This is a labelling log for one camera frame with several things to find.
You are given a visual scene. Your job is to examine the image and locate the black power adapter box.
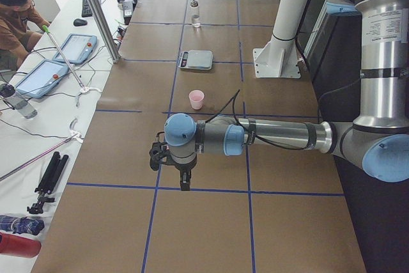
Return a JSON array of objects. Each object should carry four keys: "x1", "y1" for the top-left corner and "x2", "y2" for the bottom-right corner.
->
[{"x1": 122, "y1": 0, "x2": 134, "y2": 19}]

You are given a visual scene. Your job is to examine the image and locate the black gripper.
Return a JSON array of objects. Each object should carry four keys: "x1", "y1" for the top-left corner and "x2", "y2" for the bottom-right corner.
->
[{"x1": 173, "y1": 157, "x2": 196, "y2": 191}]

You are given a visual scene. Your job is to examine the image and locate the green tipped grabber stick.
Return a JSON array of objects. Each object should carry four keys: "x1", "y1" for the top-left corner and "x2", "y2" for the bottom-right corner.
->
[{"x1": 42, "y1": 25, "x2": 102, "y2": 107}]

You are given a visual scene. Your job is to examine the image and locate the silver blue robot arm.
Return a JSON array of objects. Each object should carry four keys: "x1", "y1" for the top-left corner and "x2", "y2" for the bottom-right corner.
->
[{"x1": 150, "y1": 0, "x2": 408, "y2": 191}]

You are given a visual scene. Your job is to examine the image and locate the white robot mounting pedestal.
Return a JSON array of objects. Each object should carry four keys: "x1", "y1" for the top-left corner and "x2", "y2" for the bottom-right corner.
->
[{"x1": 253, "y1": 0, "x2": 307, "y2": 79}]

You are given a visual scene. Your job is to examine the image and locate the clear glass sauce bottle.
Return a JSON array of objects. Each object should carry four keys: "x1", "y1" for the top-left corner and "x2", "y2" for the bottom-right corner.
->
[{"x1": 190, "y1": 0, "x2": 201, "y2": 28}]

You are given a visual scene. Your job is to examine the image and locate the red metal bottle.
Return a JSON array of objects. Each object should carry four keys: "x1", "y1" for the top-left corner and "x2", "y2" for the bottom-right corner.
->
[{"x1": 1, "y1": 233, "x2": 42, "y2": 258}]

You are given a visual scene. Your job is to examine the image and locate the far blue teach pendant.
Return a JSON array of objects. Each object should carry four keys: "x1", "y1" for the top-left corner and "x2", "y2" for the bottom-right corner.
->
[{"x1": 60, "y1": 33, "x2": 98, "y2": 65}]

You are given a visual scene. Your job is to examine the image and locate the aluminium frame post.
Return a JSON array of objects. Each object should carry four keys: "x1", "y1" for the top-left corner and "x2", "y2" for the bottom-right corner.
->
[{"x1": 87, "y1": 0, "x2": 120, "y2": 63}]

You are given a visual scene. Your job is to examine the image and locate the near blue teach pendant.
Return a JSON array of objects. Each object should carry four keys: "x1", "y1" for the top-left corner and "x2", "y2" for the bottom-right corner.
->
[{"x1": 15, "y1": 59, "x2": 68, "y2": 99}]

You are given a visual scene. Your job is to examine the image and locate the blue teach pendant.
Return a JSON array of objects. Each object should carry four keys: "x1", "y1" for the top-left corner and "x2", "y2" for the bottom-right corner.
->
[
  {"x1": 15, "y1": 59, "x2": 68, "y2": 99},
  {"x1": 60, "y1": 33, "x2": 98, "y2": 65}
]

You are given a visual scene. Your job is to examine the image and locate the white digital kitchen scale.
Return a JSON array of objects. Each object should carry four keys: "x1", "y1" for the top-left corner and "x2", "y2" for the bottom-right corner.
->
[{"x1": 178, "y1": 50, "x2": 213, "y2": 70}]

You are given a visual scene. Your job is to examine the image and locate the clear water bottle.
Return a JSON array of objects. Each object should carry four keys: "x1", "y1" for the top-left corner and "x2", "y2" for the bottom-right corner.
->
[{"x1": 1, "y1": 82, "x2": 37, "y2": 119}]

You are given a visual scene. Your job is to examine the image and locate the pink grabber stick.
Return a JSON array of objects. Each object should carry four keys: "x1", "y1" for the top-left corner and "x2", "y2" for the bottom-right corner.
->
[{"x1": 1, "y1": 117, "x2": 83, "y2": 181}]

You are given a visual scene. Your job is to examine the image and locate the black keyboard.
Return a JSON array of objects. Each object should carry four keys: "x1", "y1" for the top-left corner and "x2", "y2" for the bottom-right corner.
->
[{"x1": 81, "y1": 0, "x2": 101, "y2": 17}]

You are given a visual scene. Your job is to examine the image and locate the seated person brown shirt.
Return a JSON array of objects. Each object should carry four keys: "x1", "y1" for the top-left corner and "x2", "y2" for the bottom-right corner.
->
[{"x1": 0, "y1": 0, "x2": 50, "y2": 70}]

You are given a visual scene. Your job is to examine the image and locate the pink plastic cup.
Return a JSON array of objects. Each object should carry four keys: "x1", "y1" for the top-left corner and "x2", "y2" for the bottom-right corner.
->
[{"x1": 189, "y1": 90, "x2": 205, "y2": 110}]

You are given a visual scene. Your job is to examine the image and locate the black computer mouse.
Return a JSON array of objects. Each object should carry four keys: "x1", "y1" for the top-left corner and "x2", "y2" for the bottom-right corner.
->
[{"x1": 73, "y1": 19, "x2": 88, "y2": 27}]

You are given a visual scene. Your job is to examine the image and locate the black folded tripod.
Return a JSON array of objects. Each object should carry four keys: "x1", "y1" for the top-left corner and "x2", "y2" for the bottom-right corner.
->
[{"x1": 27, "y1": 152, "x2": 69, "y2": 214}]

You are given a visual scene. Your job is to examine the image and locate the black camera cable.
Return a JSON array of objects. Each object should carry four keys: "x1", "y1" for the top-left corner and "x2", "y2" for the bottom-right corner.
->
[{"x1": 204, "y1": 88, "x2": 313, "y2": 151}]

